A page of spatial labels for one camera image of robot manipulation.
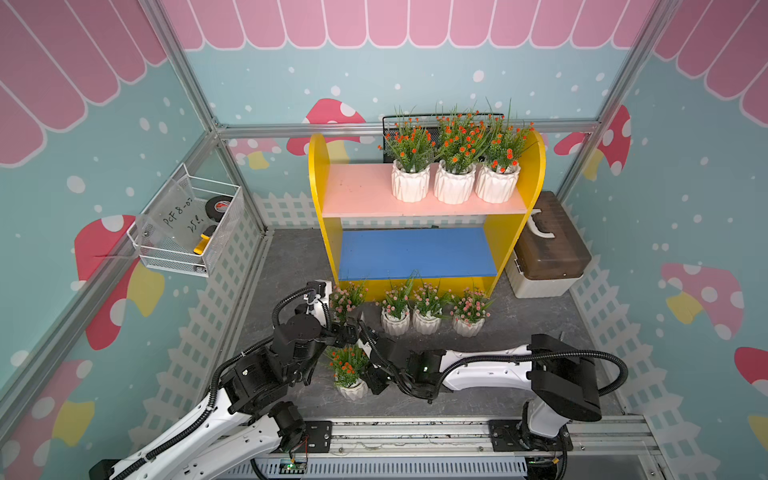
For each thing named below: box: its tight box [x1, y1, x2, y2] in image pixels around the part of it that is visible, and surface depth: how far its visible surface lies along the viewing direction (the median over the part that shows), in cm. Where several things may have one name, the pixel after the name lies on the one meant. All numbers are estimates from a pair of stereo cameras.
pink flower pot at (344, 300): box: [329, 282, 369, 324], surface depth 84 cm
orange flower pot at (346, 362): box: [326, 344, 369, 401], surface depth 73 cm
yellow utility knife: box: [193, 225, 217, 255], surface depth 64 cm
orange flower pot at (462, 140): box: [434, 98, 489, 205], surface depth 67 cm
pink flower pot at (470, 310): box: [446, 287, 496, 338], surface depth 84 cm
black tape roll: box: [205, 195, 233, 223], surface depth 81 cm
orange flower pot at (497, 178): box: [475, 97, 538, 204], surface depth 68 cm
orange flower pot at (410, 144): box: [378, 105, 438, 203], surface depth 67 cm
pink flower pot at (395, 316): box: [376, 270, 419, 336], surface depth 87 cm
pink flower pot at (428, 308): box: [413, 280, 452, 335], surface depth 87 cm
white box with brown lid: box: [505, 191, 592, 299], surface depth 94 cm
